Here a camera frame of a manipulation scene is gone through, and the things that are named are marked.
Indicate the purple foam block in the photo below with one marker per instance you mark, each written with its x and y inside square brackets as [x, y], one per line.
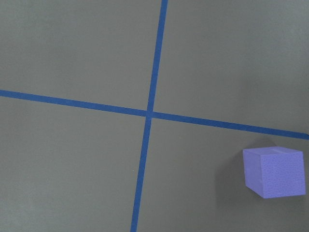
[273, 172]

